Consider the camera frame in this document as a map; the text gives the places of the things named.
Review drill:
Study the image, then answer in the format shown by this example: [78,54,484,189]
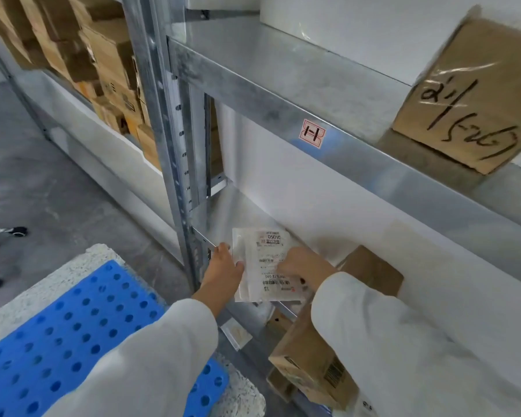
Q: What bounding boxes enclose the brown box with black handwriting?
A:
[392,17,521,175]

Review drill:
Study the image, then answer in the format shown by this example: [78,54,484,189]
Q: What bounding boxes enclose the blue perforated plastic mats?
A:
[0,260,231,417]

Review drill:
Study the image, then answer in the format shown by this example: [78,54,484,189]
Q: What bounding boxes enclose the stack of brown cardboard boxes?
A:
[0,0,164,172]

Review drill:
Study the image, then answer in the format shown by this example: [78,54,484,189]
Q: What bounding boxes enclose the small brown box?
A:
[267,308,293,334]

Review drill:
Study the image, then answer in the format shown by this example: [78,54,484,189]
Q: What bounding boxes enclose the oblong brown box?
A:
[335,245,405,300]

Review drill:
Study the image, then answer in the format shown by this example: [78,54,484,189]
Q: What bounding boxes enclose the person's left hand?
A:
[197,242,245,307]

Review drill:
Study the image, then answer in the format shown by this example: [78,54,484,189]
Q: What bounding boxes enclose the white mailer packets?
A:
[230,226,310,303]

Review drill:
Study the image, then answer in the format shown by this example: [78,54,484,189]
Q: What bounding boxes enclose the person's right forearm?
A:
[309,271,521,417]

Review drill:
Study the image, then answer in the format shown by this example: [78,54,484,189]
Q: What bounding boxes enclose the person's right hand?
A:
[276,247,337,292]

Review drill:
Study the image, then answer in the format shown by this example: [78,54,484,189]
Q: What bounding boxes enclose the person's left forearm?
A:
[43,292,226,417]

